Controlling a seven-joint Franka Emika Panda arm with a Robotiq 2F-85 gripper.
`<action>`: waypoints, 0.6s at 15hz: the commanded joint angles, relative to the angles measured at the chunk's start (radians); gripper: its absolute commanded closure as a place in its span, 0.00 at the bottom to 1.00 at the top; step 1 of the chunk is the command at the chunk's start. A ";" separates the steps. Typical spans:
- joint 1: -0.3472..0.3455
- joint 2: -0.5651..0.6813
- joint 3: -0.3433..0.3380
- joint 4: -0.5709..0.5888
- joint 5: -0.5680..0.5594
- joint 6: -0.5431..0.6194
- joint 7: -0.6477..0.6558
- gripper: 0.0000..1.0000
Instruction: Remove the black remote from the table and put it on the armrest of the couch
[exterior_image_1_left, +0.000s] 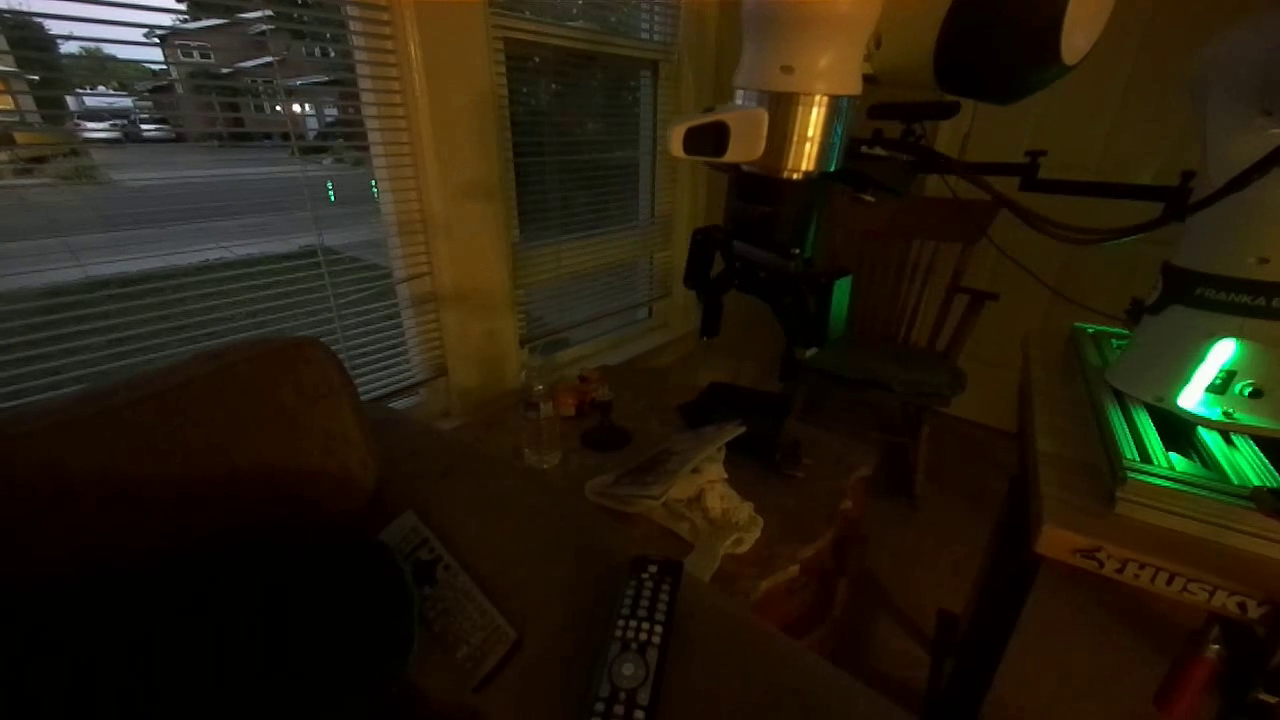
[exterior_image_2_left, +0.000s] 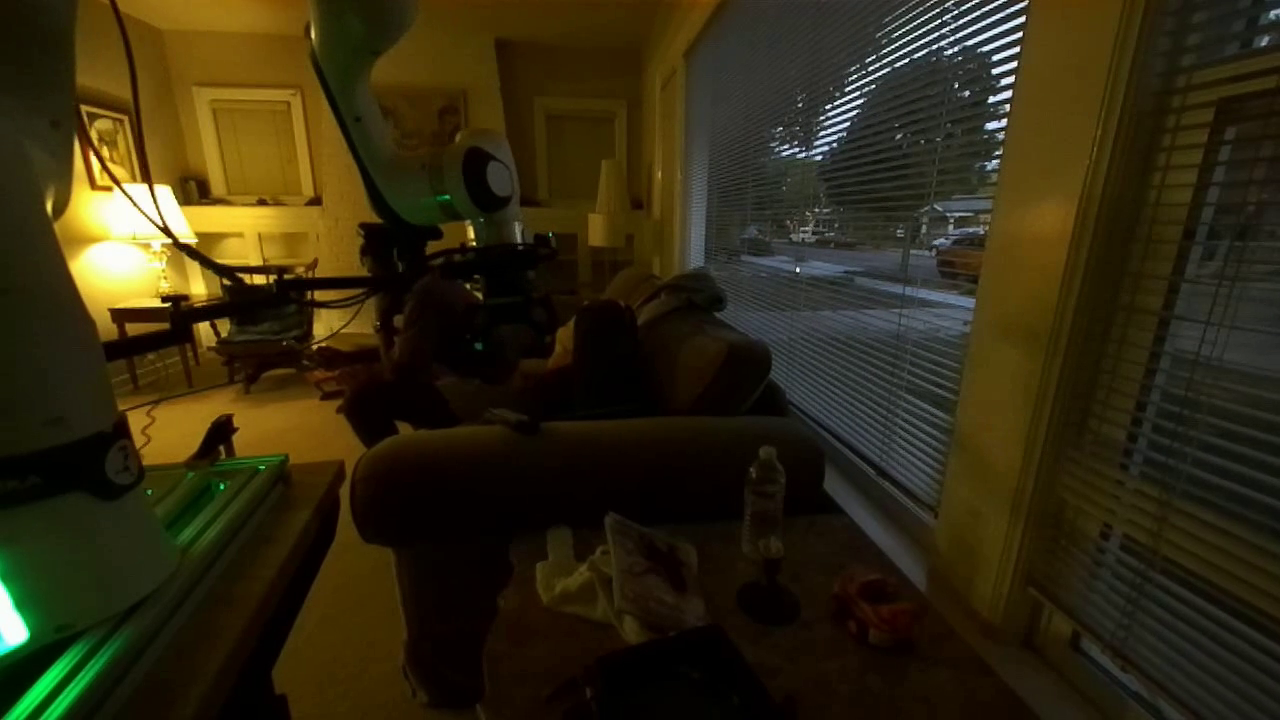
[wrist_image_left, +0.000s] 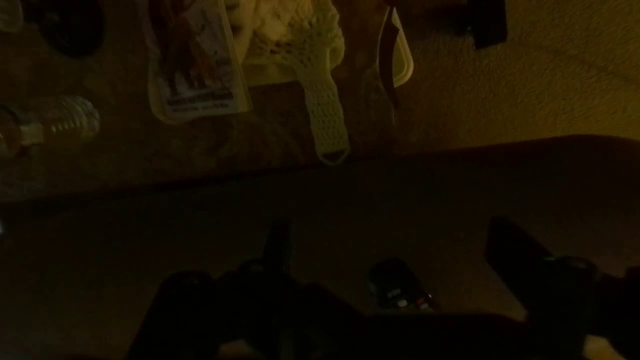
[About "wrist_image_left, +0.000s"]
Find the brown couch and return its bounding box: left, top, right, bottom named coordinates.
left=0, top=134, right=640, bottom=360

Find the cream knit cloth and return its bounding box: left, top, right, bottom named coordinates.
left=225, top=0, right=355, bottom=168

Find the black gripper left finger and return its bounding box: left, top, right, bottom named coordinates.
left=260, top=218, right=297, bottom=289

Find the clear plastic printed package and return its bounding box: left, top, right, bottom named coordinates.
left=141, top=0, right=254, bottom=125

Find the black round object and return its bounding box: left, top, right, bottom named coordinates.
left=35, top=0, right=109, bottom=60

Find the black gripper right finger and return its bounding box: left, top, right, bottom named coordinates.
left=483, top=214, right=604, bottom=324

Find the clear plastic water bottle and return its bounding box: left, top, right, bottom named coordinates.
left=0, top=93, right=105, bottom=151

